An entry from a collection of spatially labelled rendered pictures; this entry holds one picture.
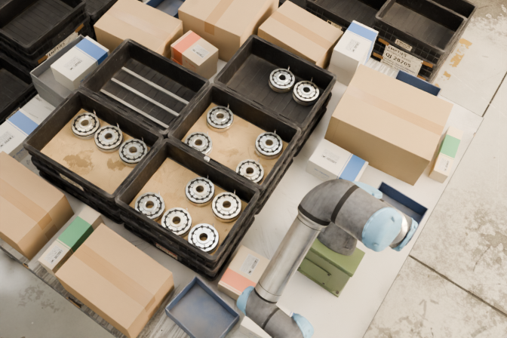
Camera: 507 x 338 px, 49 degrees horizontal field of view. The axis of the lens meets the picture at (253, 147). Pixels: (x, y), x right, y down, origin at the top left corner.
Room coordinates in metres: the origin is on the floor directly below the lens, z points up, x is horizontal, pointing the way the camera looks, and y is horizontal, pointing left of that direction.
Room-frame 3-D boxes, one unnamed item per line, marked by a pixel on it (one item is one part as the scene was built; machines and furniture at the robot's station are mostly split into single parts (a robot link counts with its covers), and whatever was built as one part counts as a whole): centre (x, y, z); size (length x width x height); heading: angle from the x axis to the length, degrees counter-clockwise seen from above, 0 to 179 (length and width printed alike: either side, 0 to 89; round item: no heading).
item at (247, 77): (1.36, -0.05, 0.87); 0.40 x 0.30 x 0.11; 66
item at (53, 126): (0.98, 0.56, 0.87); 0.40 x 0.30 x 0.11; 66
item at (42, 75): (1.36, 0.76, 0.82); 0.27 x 0.20 x 0.05; 149
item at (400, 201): (0.95, -0.56, 0.74); 0.20 x 0.15 x 0.07; 62
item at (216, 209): (0.83, 0.07, 0.86); 0.10 x 0.10 x 0.01
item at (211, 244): (0.70, 0.13, 0.86); 0.10 x 0.10 x 0.01
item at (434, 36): (2.16, -0.77, 0.37); 0.40 x 0.30 x 0.45; 62
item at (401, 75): (1.53, -0.65, 0.74); 0.20 x 0.15 x 0.07; 67
